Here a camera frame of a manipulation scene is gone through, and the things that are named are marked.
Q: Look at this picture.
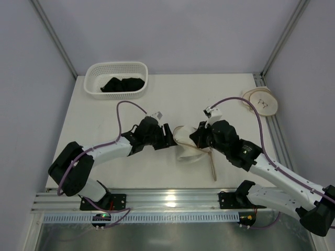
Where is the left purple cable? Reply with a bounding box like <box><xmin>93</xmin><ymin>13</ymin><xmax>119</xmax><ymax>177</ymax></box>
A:
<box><xmin>57</xmin><ymin>100</ymin><xmax>149</xmax><ymax>233</ymax></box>

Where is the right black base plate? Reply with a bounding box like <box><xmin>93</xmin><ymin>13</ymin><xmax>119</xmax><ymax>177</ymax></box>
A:
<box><xmin>218</xmin><ymin>190</ymin><xmax>266</xmax><ymax>209</ymax></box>

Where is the right controller board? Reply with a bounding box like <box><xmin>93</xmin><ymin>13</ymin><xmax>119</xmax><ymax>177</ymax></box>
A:
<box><xmin>237</xmin><ymin>214</ymin><xmax>256</xmax><ymax>229</ymax></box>

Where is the left controller board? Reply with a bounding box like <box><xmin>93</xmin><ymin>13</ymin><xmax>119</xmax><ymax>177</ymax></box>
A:
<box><xmin>91</xmin><ymin>213</ymin><xmax>111</xmax><ymax>229</ymax></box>

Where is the white mesh laundry bag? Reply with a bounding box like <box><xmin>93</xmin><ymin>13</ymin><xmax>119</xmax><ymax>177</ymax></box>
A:
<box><xmin>172</xmin><ymin>125</ymin><xmax>217</xmax><ymax>182</ymax></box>

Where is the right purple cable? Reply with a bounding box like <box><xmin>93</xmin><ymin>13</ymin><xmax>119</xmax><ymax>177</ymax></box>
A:
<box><xmin>209</xmin><ymin>97</ymin><xmax>335</xmax><ymax>231</ymax></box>

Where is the aluminium front rail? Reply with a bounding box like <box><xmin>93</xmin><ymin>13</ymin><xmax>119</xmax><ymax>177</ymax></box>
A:
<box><xmin>30</xmin><ymin>188</ymin><xmax>319</xmax><ymax>214</ymax></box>

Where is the left aluminium frame post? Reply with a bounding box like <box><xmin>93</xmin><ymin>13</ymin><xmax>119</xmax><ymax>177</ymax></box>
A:
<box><xmin>28</xmin><ymin>0</ymin><xmax>78</xmax><ymax>79</ymax></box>

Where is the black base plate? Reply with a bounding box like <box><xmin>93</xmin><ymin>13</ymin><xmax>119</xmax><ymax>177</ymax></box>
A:
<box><xmin>218</xmin><ymin>190</ymin><xmax>266</xmax><ymax>209</ymax></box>
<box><xmin>80</xmin><ymin>192</ymin><xmax>127</xmax><ymax>211</ymax></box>

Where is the aluminium frame post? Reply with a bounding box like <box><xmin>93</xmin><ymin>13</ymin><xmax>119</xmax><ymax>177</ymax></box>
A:
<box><xmin>260</xmin><ymin>0</ymin><xmax>310</xmax><ymax>79</ymax></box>
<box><xmin>28</xmin><ymin>0</ymin><xmax>78</xmax><ymax>79</ymax></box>

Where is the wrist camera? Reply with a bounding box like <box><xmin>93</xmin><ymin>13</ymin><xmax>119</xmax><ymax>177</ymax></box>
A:
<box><xmin>149</xmin><ymin>111</ymin><xmax>163</xmax><ymax>123</ymax></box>
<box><xmin>204</xmin><ymin>107</ymin><xmax>222</xmax><ymax>128</ymax></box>

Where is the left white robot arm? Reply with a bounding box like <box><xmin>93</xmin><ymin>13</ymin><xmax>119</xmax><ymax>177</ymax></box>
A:
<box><xmin>48</xmin><ymin>116</ymin><xmax>176</xmax><ymax>211</ymax></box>

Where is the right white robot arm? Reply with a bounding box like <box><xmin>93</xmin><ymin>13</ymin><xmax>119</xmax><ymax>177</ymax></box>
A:
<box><xmin>189</xmin><ymin>120</ymin><xmax>334</xmax><ymax>237</ymax></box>

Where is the right aluminium side rail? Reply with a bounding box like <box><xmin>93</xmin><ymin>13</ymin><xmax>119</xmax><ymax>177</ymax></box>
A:
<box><xmin>252</xmin><ymin>73</ymin><xmax>302</xmax><ymax>189</ymax></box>

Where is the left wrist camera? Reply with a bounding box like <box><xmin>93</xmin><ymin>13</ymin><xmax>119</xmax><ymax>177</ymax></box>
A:
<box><xmin>149</xmin><ymin>111</ymin><xmax>163</xmax><ymax>123</ymax></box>

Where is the purple cable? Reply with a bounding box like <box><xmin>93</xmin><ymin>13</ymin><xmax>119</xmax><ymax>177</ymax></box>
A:
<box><xmin>57</xmin><ymin>100</ymin><xmax>149</xmax><ymax>233</ymax></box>
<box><xmin>209</xmin><ymin>97</ymin><xmax>335</xmax><ymax>231</ymax></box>

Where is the white plastic basket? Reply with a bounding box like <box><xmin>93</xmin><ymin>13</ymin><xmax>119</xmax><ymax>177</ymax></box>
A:
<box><xmin>83</xmin><ymin>62</ymin><xmax>148</xmax><ymax>100</ymax></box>

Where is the slotted grey cable duct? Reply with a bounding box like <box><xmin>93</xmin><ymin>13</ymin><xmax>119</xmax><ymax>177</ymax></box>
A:
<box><xmin>42</xmin><ymin>211</ymin><xmax>239</xmax><ymax>224</ymax></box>

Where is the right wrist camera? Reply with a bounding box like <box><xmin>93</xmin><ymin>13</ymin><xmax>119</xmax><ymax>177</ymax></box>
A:
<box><xmin>204</xmin><ymin>107</ymin><xmax>222</xmax><ymax>128</ymax></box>

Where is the black bra in basket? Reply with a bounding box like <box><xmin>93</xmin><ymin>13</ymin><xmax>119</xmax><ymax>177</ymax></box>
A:
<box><xmin>100</xmin><ymin>77</ymin><xmax>145</xmax><ymax>93</ymax></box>

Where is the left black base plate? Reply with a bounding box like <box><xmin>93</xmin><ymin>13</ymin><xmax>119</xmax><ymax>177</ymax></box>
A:
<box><xmin>80</xmin><ymin>192</ymin><xmax>127</xmax><ymax>211</ymax></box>

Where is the right aluminium frame post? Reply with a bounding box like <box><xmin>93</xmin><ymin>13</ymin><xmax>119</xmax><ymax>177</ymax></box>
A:
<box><xmin>260</xmin><ymin>0</ymin><xmax>310</xmax><ymax>79</ymax></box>

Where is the controller board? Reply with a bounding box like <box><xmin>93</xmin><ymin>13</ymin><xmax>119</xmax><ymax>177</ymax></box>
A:
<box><xmin>237</xmin><ymin>214</ymin><xmax>256</xmax><ymax>229</ymax></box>
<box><xmin>91</xmin><ymin>213</ymin><xmax>111</xmax><ymax>229</ymax></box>

